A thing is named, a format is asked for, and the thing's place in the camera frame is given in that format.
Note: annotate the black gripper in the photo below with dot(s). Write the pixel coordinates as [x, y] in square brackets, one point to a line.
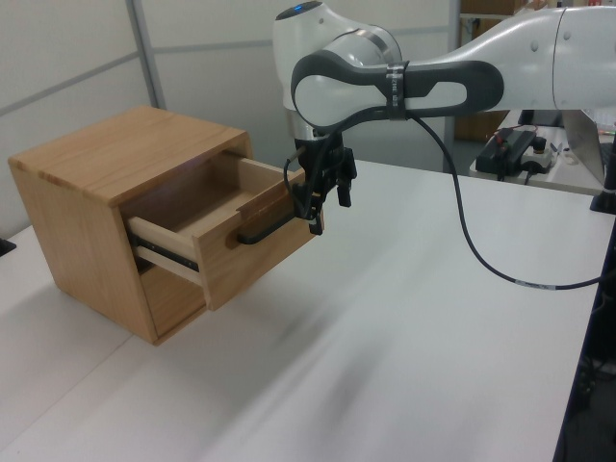
[332, 161]

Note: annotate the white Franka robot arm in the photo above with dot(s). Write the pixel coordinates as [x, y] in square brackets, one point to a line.
[529, 62]

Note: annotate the wooden drawer with notch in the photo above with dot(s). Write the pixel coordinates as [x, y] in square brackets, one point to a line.
[168, 303]

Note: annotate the brown cardboard box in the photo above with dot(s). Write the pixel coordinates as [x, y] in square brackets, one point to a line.
[479, 126]

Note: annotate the black power supply box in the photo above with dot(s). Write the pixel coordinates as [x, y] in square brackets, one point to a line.
[505, 149]

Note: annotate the emergency stop button box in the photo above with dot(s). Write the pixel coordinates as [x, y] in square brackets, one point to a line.
[540, 153]

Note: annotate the small scissors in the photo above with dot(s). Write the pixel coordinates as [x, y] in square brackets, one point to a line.
[557, 147]

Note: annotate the light wooden cabinet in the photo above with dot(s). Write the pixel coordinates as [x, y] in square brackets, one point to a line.
[72, 207]

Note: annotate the silver laptop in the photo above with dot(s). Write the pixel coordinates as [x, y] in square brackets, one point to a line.
[584, 144]

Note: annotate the black monitor stand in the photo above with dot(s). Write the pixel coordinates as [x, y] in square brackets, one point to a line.
[607, 192]

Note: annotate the black foot at table edge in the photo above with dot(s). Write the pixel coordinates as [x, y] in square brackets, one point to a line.
[7, 246]

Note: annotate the grey partition post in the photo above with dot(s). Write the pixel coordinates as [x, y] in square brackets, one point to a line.
[146, 53]

